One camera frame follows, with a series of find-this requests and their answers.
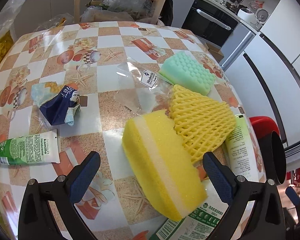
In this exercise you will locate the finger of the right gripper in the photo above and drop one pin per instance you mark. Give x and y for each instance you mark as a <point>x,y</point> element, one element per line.
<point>294,198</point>

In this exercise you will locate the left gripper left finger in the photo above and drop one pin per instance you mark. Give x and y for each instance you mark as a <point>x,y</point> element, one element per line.
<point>36,220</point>

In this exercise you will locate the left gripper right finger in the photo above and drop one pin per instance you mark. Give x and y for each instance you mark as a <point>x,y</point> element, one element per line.
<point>266,220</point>

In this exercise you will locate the light green lotion bottle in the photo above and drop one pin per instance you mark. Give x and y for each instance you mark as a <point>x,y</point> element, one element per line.
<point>244,156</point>

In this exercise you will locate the white bottle green cap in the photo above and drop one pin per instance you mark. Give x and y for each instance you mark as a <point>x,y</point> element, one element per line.
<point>197,225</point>

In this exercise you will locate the green hand cream tube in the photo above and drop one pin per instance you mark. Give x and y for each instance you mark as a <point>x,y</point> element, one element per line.
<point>30,149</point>

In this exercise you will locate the yellow foam fruit net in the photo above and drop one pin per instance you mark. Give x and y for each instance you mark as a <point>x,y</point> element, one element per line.
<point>203,123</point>

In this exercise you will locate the blue wrapper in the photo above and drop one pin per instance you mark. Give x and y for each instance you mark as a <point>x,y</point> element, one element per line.
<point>58,103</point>

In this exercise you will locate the yellow white sponge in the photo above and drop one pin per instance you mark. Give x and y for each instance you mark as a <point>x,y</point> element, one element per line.
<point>162,166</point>

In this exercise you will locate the black trash bin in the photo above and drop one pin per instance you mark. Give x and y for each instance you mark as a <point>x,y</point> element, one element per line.
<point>274,159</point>

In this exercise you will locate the white refrigerator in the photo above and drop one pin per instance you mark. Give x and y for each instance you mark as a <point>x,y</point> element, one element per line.
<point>266,75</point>

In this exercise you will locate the patterned tablecloth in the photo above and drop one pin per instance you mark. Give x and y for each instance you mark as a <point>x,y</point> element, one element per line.
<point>86,56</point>

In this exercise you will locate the cardboard box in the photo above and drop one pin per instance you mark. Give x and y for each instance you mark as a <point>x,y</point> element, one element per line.
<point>215,52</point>

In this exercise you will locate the green wavy sponge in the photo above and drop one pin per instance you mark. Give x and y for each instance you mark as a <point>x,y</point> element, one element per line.
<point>181,69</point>

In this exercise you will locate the clear plastic wrapper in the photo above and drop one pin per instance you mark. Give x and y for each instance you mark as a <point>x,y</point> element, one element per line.
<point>142,90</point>

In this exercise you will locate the white rice cooker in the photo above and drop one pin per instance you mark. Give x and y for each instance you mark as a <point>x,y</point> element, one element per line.
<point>246,15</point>

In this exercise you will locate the black built-in oven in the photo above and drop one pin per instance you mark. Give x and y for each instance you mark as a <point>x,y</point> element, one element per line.
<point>209,22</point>

